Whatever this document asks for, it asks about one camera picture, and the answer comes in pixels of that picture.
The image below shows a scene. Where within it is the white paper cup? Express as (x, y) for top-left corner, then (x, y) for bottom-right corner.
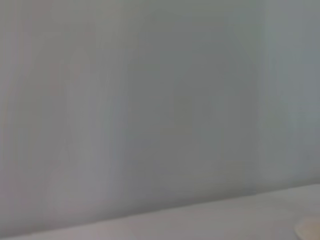
(293, 215), (320, 239)

